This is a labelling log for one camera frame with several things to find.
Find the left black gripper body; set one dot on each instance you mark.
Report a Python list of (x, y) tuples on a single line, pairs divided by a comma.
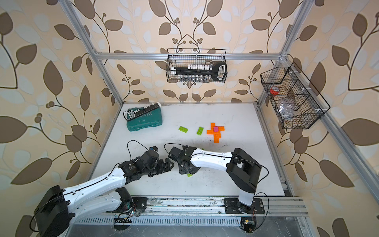
[(157, 168)]

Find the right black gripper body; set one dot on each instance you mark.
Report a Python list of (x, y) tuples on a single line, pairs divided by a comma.
[(182, 170)]

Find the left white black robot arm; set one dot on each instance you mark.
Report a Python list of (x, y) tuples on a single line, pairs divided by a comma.
[(59, 208)]

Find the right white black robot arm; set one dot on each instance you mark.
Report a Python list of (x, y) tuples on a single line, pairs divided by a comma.
[(240, 167)]

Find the green tool case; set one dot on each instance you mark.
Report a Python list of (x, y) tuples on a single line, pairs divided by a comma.
[(151, 119)]

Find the black bit holder on case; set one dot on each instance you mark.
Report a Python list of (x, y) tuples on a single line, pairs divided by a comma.
[(138, 112)]

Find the black socket set in basket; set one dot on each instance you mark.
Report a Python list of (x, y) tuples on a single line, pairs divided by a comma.
[(214, 72)]

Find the red tape roll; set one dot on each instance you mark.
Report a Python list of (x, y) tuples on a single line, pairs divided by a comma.
[(274, 90)]

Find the clear plastic bag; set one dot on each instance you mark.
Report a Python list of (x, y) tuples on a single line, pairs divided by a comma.
[(286, 107)]

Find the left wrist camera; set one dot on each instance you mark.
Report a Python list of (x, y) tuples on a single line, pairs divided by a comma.
[(153, 148)]

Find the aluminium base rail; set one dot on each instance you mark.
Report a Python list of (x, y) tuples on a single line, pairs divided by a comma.
[(199, 211)]

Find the black wire basket back wall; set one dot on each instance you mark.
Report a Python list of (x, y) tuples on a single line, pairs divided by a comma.
[(187, 56)]

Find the black wire basket wall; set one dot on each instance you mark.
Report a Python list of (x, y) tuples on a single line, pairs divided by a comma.
[(187, 56), (310, 105)]

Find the black wire basket right wall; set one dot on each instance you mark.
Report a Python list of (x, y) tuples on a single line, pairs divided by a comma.
[(310, 105)]

